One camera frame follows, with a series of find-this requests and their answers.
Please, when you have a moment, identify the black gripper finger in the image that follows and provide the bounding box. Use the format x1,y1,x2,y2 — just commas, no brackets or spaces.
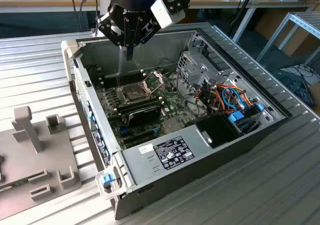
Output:
96,12,131,61
129,12,161,61

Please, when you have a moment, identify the thin metal locking lever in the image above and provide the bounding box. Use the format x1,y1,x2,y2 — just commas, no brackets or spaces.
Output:
114,69,122,90

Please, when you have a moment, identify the metal socket cover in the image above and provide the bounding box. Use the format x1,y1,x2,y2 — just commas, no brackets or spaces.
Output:
141,70,166,96

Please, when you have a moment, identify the CPU socket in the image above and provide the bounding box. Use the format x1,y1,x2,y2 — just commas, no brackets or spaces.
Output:
120,82,151,105

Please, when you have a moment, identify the metal drive cage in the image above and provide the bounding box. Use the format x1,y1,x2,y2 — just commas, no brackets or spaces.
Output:
175,50,221,96

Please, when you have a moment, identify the green motherboard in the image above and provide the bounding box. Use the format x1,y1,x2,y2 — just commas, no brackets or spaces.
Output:
92,68,201,151

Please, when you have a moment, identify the light wooden desk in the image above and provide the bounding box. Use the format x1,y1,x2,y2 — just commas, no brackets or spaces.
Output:
0,0,320,45

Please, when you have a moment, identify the green RAM stick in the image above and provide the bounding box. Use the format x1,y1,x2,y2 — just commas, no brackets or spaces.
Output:
117,99,161,113
0,178,30,193

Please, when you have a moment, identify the black graphics card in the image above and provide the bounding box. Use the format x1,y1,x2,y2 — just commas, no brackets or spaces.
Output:
119,104,162,129

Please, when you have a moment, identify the silver chipset heat sink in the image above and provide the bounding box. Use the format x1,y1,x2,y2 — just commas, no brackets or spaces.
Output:
162,118,183,134

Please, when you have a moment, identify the black slanted pole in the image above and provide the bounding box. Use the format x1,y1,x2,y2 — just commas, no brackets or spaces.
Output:
227,0,258,35

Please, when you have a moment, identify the black expansion slot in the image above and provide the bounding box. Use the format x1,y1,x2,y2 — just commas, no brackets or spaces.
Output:
121,128,155,141
123,133,157,147

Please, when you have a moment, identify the large brown cardboard box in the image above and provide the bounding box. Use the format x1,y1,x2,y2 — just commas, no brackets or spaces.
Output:
253,8,320,57

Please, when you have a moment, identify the blue disk carrier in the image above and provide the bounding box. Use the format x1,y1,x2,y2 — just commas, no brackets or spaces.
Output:
227,103,265,136

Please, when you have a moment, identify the grey power supply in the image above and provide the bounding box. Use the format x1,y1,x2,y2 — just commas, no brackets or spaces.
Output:
121,124,216,188

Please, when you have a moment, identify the open black PC case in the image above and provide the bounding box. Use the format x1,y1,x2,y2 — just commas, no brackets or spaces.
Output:
61,26,293,221

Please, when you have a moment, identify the blue case latch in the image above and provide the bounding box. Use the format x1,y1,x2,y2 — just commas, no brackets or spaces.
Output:
101,174,115,187

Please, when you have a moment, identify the grey parts rack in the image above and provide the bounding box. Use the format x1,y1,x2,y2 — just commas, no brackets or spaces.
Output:
0,105,83,215

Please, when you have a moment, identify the small brown cardboard box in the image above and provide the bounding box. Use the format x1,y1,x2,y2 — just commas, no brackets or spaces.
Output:
308,81,320,108

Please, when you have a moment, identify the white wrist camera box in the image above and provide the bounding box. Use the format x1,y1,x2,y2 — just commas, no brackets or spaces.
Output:
149,0,186,30

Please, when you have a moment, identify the blue wire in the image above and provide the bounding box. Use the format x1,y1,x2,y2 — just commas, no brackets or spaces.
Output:
221,85,247,111

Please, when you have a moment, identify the orange wire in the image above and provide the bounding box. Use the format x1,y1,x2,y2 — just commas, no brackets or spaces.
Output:
213,83,254,111

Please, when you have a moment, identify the aluminium frame table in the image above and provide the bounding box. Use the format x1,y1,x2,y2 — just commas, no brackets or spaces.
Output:
256,11,320,66

